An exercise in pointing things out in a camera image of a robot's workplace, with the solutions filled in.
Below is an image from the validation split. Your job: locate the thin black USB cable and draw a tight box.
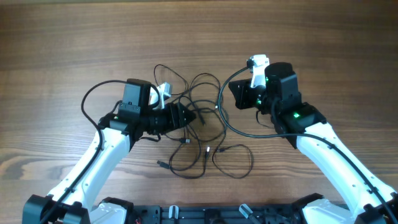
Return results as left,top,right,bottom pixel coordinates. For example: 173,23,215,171
153,63,211,180

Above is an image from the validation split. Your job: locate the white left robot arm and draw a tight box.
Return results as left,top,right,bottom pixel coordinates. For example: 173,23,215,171
22,78,196,223

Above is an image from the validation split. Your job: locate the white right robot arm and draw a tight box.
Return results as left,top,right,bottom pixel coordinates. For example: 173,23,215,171
222,62,397,223

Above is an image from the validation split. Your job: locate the black right camera cable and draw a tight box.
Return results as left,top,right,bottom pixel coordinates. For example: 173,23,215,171
217,65,398,224

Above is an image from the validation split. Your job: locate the black camera cable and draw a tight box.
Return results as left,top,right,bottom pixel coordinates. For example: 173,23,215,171
37,80,130,224
217,65,398,224

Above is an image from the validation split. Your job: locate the black left camera cable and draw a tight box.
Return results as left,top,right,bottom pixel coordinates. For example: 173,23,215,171
37,80,130,224

